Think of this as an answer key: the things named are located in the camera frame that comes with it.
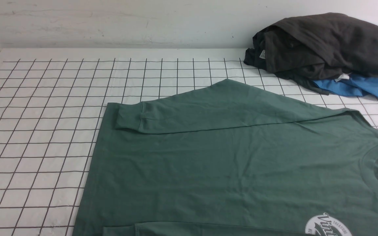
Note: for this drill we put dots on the green long-sleeved shirt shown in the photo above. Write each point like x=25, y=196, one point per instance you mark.
x=231, y=160

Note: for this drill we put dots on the dark grey crumpled garment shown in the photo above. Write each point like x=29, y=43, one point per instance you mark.
x=313, y=48

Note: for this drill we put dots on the white grid-patterned table cloth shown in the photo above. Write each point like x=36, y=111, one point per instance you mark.
x=52, y=102

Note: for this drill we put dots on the blue garment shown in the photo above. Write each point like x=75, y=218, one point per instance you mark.
x=350, y=85

